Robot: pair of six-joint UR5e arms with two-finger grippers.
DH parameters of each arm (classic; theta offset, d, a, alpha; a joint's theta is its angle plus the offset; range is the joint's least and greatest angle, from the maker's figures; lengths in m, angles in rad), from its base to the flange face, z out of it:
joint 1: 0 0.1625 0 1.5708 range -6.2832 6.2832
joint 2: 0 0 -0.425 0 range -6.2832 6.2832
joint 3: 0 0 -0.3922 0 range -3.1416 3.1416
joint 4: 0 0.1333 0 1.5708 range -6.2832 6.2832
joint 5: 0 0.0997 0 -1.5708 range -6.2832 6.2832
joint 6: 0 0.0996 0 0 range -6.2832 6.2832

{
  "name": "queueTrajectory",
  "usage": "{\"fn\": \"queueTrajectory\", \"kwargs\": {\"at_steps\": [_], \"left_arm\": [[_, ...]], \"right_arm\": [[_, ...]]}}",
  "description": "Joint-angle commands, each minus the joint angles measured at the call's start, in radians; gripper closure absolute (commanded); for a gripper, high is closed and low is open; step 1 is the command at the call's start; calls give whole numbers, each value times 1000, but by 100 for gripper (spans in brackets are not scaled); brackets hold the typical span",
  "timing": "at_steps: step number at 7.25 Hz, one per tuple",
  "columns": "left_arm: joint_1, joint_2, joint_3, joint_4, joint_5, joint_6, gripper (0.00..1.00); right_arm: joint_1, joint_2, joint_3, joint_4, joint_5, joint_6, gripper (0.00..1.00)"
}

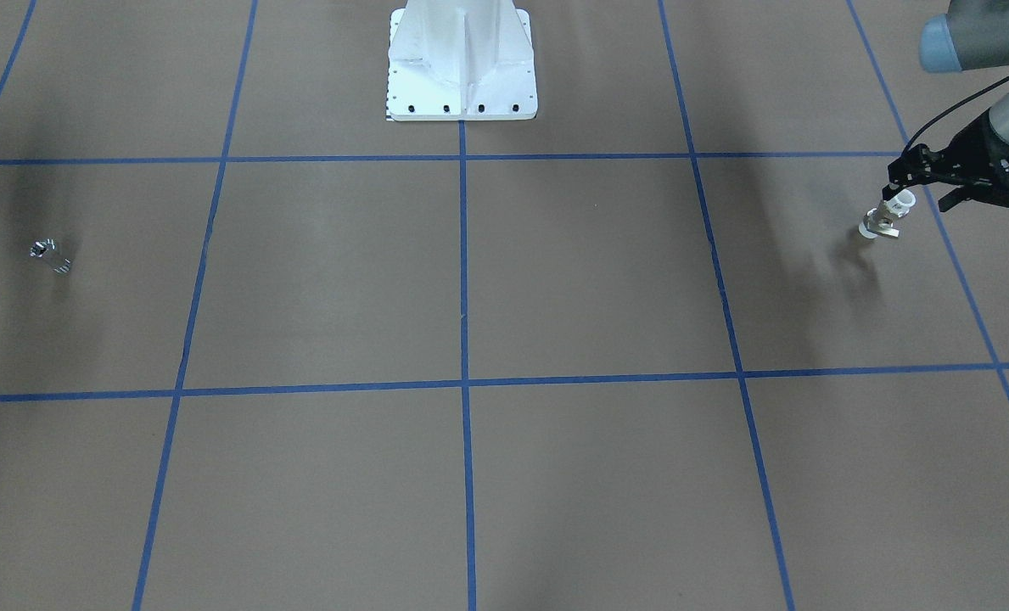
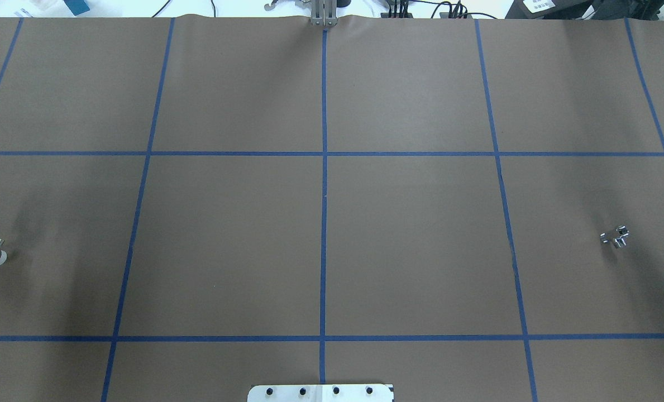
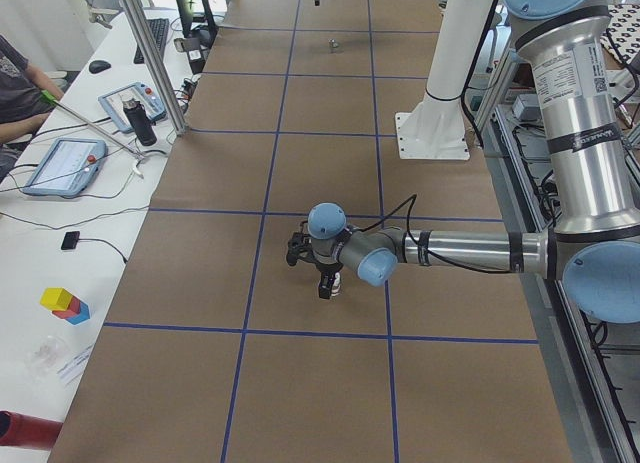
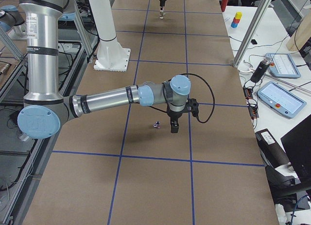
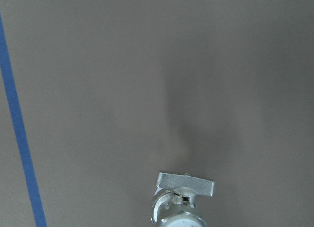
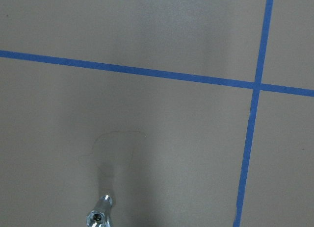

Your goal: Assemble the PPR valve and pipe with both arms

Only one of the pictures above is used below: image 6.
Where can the small metal pipe fitting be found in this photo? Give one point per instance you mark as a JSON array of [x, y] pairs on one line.
[[99, 216]]

